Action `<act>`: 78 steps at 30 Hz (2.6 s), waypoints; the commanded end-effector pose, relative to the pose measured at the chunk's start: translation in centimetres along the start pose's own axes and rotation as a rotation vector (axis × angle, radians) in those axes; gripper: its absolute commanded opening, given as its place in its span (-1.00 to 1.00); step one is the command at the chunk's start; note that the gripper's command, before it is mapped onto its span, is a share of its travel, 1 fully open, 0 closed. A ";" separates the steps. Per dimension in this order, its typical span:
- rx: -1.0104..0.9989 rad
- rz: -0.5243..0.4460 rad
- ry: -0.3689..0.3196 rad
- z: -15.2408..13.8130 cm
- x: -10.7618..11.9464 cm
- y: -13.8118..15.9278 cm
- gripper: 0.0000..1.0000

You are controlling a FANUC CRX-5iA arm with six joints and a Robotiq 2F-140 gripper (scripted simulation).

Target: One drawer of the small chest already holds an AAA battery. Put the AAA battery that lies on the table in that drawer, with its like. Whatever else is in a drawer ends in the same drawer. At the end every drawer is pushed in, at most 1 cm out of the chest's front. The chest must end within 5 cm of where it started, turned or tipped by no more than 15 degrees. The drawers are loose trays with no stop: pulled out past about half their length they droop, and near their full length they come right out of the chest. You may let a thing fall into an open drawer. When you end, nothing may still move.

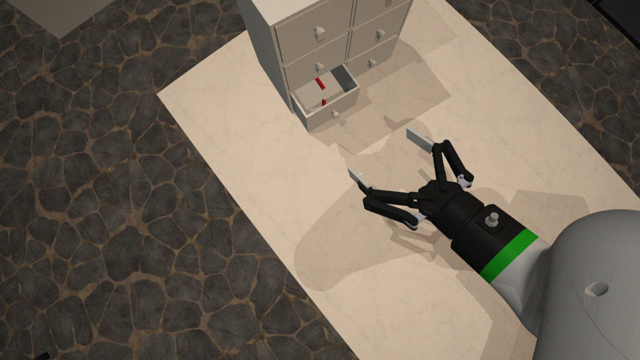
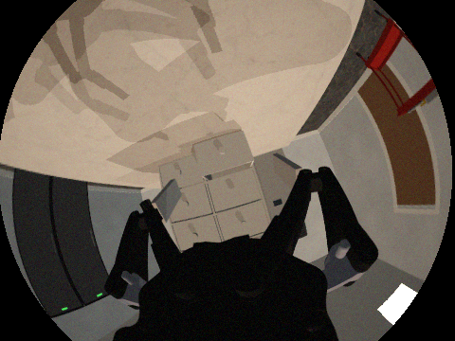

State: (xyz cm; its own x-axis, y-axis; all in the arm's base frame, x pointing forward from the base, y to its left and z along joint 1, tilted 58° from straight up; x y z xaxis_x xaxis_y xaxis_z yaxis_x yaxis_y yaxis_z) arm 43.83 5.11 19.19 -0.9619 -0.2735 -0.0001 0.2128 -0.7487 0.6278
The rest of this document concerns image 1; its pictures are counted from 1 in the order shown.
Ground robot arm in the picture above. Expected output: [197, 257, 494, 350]
[451, 204, 640, 360]

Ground tan drawer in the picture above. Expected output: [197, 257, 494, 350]
[348, 0, 411, 59]
[283, 32, 349, 92]
[346, 34, 398, 78]
[352, 0, 404, 27]
[290, 63, 361, 133]
[274, 0, 353, 64]

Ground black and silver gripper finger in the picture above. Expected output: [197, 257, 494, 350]
[347, 166, 437, 231]
[406, 126, 474, 193]

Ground small grey chest of drawers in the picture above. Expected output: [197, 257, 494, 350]
[236, 0, 414, 114]

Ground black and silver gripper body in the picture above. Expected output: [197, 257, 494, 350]
[417, 179, 485, 240]

